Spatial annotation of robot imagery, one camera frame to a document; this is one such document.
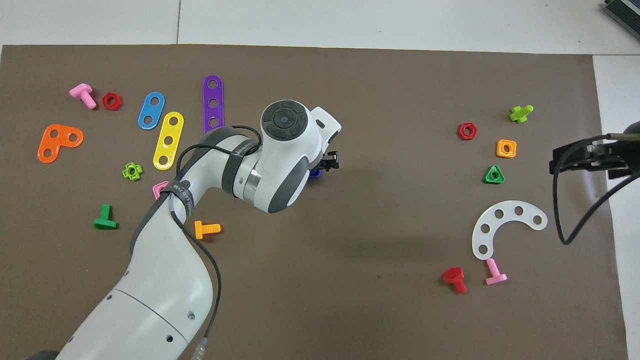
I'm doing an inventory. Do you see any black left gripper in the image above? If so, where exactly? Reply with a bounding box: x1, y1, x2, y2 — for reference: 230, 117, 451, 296
320, 150, 341, 173

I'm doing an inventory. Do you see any lime green cross screw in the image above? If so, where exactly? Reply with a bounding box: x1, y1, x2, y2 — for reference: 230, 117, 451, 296
509, 104, 535, 124

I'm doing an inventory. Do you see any black ribbed device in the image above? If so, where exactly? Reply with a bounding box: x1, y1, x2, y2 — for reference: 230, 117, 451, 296
601, 0, 640, 28

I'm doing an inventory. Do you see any green plastic screw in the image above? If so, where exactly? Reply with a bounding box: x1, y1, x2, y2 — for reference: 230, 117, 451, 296
93, 203, 118, 231

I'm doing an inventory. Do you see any white curved five-hole plate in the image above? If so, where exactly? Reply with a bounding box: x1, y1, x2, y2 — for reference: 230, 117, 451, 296
471, 200, 549, 261

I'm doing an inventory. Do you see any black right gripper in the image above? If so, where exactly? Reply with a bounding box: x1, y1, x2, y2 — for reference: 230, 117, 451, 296
549, 136, 640, 182

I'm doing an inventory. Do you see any orange plastic screw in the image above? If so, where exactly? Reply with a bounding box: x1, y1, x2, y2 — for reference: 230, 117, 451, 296
194, 220, 222, 241

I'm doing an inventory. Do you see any green triangular plastic nut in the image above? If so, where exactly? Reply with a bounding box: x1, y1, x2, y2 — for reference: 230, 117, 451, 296
482, 164, 506, 185

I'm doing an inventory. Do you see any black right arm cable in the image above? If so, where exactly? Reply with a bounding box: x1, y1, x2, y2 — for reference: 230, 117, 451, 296
551, 132, 640, 245

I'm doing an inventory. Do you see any red hexagonal plastic screw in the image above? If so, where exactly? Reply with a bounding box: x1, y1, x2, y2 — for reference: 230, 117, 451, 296
443, 267, 469, 295

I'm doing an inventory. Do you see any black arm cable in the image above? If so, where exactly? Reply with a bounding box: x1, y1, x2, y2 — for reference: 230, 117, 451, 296
169, 124, 263, 360
551, 132, 640, 245

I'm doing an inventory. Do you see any pink plastic screw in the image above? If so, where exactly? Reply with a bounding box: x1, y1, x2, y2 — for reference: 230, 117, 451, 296
484, 257, 509, 286
69, 83, 98, 110

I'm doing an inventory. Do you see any purple four-hole plate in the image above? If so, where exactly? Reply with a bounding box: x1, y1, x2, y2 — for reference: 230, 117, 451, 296
202, 74, 226, 136

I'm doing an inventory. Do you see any yellow three-hole plate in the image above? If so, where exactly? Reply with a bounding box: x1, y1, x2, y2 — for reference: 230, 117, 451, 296
152, 111, 185, 171

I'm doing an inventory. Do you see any brown table mat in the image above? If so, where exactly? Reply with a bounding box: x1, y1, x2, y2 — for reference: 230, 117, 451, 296
0, 44, 630, 360

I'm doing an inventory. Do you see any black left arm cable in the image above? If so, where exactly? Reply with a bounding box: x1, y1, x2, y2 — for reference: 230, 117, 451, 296
169, 124, 263, 360

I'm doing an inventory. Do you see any blue two-hole plate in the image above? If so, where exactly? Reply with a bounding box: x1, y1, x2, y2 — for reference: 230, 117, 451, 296
137, 91, 166, 131

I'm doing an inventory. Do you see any orange angled three-hole plate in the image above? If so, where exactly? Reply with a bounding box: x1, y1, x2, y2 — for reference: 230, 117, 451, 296
37, 123, 85, 164

